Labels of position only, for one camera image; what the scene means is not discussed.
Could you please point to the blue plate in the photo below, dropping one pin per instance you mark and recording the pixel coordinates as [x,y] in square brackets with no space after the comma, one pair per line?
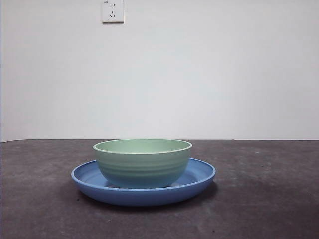
[139,196]

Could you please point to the white wall socket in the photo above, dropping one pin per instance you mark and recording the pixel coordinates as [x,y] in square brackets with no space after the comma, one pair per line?
[112,12]

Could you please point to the green bowl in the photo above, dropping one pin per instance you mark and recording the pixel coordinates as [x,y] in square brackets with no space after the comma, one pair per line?
[142,166]

